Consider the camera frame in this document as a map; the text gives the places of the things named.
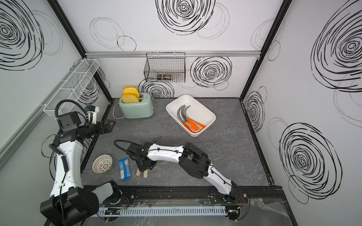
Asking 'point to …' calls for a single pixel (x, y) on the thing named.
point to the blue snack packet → (125, 169)
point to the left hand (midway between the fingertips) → (106, 122)
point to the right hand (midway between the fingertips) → (143, 168)
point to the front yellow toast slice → (129, 98)
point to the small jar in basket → (165, 77)
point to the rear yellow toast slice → (130, 90)
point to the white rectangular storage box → (191, 115)
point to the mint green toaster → (144, 108)
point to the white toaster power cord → (120, 118)
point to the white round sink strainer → (102, 163)
